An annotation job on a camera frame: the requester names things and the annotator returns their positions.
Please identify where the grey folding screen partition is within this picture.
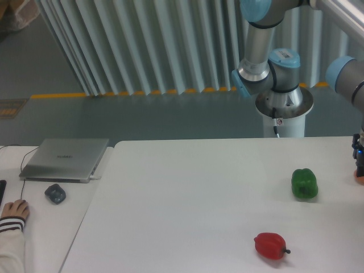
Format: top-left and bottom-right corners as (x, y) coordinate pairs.
(33, 0), (325, 97)

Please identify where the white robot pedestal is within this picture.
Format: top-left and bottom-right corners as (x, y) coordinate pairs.
(259, 113), (306, 138)

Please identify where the dark grey small device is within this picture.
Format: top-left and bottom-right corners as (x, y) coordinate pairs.
(44, 184), (66, 205)

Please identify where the black keyboard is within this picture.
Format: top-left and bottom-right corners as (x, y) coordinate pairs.
(0, 180), (7, 205)

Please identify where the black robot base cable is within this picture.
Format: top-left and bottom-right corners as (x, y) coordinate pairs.
(271, 106), (282, 139)

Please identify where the person's hand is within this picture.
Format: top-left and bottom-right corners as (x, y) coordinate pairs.
(1, 199), (27, 221)

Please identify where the triangular orange bread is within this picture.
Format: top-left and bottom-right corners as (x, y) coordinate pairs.
(354, 171), (364, 185)

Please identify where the red bell pepper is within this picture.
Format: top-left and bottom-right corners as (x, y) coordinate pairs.
(254, 233), (291, 260)

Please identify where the silver closed laptop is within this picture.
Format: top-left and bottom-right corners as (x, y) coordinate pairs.
(19, 138), (109, 183)

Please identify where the white striped sleeve forearm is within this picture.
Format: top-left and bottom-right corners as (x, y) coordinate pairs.
(1, 217), (25, 272)

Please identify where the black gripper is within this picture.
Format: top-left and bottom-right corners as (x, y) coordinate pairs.
(351, 134), (363, 177)

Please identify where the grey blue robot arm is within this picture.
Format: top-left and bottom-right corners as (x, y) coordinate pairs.
(231, 1), (363, 138)

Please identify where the thin black mouse cable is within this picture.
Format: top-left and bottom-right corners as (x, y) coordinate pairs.
(0, 144), (43, 201)

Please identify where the green bell pepper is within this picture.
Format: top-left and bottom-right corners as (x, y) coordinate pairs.
(291, 168), (319, 199)

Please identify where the aluminium frame beam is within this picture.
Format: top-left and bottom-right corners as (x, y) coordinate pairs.
(309, 0), (363, 41)

